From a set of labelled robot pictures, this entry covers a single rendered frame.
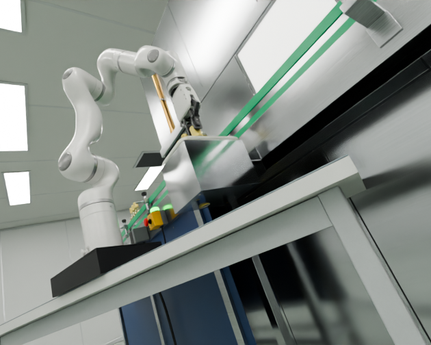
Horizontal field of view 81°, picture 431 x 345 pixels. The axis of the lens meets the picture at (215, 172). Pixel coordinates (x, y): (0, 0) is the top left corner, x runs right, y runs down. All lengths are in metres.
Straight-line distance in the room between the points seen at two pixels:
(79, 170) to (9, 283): 5.82
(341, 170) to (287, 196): 0.10
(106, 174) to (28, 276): 5.77
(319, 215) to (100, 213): 0.71
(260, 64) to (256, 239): 0.79
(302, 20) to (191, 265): 0.88
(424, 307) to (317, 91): 0.65
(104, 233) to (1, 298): 5.85
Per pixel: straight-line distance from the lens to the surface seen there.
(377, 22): 0.72
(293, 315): 1.24
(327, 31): 0.81
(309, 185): 0.48
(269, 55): 1.13
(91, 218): 0.97
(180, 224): 1.20
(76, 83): 1.22
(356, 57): 0.72
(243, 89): 1.20
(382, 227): 0.93
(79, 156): 1.04
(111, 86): 1.29
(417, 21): 0.70
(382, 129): 0.90
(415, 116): 0.88
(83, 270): 0.87
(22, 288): 6.74
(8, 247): 6.92
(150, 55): 0.95
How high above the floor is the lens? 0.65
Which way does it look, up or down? 20 degrees up
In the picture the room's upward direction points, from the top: 21 degrees counter-clockwise
